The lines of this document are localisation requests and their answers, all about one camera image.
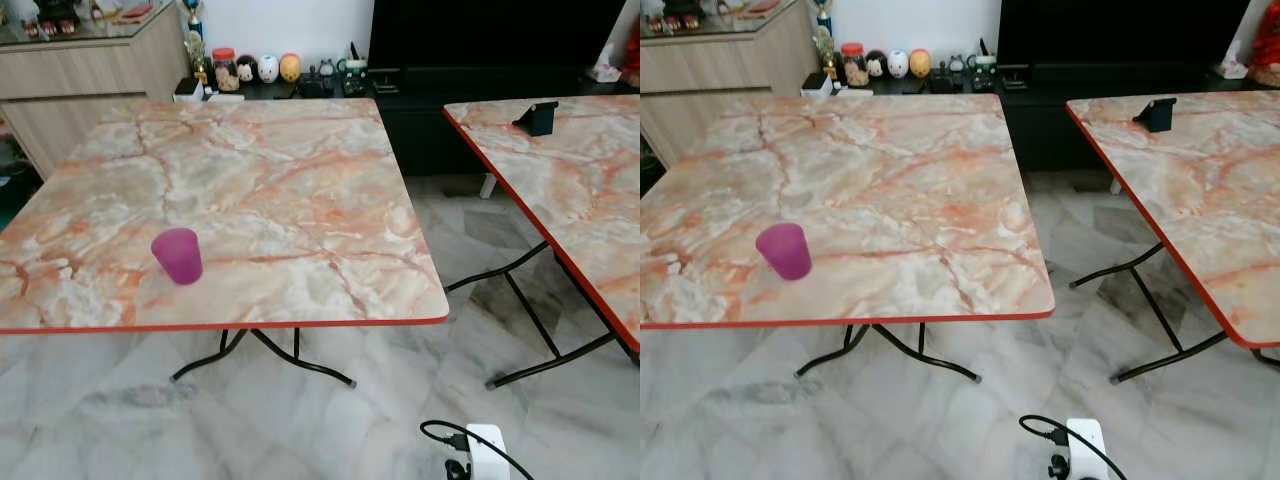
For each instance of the black and white doll figurine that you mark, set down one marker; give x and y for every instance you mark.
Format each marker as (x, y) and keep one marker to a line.
(876, 65)
(247, 70)

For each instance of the white egg doll figurine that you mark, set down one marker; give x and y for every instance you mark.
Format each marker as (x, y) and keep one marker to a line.
(898, 64)
(268, 69)

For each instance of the green and white mug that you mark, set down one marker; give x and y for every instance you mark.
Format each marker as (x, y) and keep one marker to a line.
(984, 60)
(354, 65)

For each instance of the gold trophy with blue globe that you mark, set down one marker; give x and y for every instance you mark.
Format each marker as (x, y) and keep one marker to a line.
(823, 40)
(194, 45)

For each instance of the clear jar with red lid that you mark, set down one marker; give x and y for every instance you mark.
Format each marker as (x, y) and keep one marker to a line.
(226, 72)
(855, 67)

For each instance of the yellow egg doll figurine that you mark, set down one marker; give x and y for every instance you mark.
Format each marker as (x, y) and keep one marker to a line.
(290, 68)
(920, 63)

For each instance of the purple plastic cup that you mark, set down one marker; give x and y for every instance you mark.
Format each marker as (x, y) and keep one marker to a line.
(178, 258)
(785, 252)

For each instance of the small grey animal figurine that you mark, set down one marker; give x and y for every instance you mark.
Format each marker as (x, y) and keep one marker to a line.
(326, 69)
(956, 64)

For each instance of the black phone stand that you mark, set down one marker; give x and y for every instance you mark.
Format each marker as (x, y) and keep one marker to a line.
(540, 120)
(1158, 115)

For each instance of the small white pink packet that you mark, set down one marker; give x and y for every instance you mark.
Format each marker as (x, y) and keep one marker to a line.
(1231, 69)
(606, 73)

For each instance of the marble pattern folding table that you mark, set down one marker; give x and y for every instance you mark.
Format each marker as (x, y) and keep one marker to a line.
(580, 190)
(280, 200)
(900, 200)
(1210, 200)

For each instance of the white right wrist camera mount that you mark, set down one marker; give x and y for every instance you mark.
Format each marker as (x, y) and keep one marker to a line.
(1088, 450)
(488, 455)

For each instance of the red plush toy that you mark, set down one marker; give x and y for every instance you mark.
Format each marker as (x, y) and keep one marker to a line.
(632, 60)
(1267, 45)

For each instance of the red rectangular tray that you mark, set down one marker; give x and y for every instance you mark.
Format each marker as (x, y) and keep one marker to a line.
(763, 5)
(138, 12)

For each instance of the black pouch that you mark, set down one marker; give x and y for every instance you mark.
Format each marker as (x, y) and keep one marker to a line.
(945, 80)
(317, 85)

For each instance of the black television screen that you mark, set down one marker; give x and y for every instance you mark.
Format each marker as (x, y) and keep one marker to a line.
(490, 30)
(1120, 28)

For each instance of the light wooden sideboard cabinet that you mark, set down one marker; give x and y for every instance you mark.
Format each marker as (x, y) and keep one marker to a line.
(90, 75)
(730, 70)

